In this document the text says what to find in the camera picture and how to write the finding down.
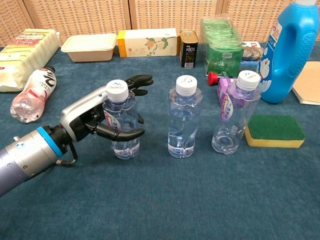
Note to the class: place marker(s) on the green yellow scouring sponge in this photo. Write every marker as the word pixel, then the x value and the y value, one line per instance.
pixel 275 127

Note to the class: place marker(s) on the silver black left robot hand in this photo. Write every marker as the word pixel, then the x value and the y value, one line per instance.
pixel 80 112

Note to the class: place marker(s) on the woven bamboo folding screen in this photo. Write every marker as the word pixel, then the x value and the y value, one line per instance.
pixel 162 15

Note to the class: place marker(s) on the orange white tea box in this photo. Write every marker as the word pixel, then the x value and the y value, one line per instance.
pixel 147 42

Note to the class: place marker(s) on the yellow sponge multipack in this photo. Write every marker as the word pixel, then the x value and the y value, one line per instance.
pixel 22 57

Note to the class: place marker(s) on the blue detergent bottle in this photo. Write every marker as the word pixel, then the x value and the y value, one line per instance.
pixel 280 75

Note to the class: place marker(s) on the clear box green packets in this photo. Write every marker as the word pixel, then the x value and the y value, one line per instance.
pixel 221 50

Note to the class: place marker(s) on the kraft spiral notebook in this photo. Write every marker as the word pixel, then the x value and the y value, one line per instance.
pixel 308 85

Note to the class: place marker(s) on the beige lidded lunch box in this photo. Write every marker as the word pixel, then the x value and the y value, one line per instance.
pixel 88 48

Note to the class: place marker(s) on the pink white drink bottle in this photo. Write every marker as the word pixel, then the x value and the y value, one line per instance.
pixel 35 95

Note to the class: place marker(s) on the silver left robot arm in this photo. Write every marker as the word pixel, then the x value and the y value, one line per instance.
pixel 22 160

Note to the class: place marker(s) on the purple soap box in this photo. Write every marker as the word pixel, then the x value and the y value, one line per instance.
pixel 222 91

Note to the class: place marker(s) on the clear water bottle white cap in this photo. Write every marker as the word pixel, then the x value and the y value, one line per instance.
pixel 233 125
pixel 125 147
pixel 183 120

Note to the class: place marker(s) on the blue carpet table cover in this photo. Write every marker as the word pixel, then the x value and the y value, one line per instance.
pixel 160 195

